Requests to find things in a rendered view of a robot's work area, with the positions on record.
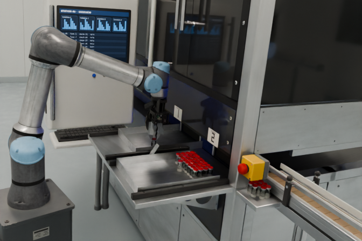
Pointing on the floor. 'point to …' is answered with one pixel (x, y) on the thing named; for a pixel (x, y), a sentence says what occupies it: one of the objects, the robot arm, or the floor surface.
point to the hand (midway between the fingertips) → (153, 136)
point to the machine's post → (250, 95)
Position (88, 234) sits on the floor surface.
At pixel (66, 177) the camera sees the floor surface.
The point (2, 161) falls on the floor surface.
